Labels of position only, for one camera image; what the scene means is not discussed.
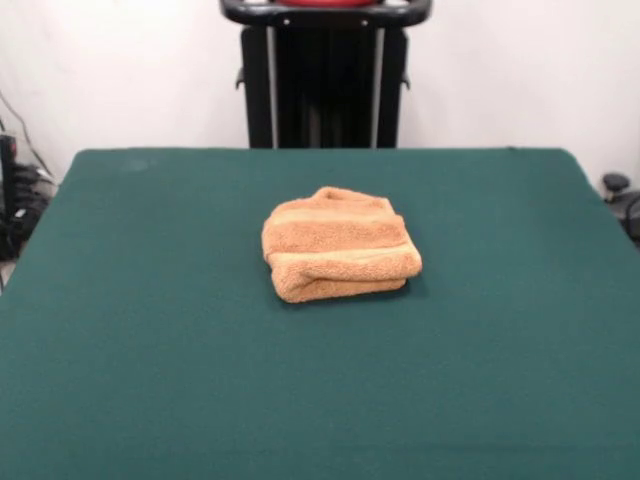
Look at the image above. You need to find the tall black electronics box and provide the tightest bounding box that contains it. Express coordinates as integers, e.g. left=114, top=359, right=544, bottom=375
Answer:
left=0, top=132, right=19, bottom=221

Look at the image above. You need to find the dark green table cloth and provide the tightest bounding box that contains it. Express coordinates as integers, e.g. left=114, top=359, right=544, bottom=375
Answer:
left=0, top=146, right=640, bottom=480

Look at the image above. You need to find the orange terry towel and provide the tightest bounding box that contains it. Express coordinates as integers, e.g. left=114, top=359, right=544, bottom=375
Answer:
left=261, top=185, right=424, bottom=304

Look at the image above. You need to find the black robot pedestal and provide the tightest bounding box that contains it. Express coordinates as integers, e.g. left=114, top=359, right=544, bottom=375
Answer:
left=218, top=0, right=432, bottom=150

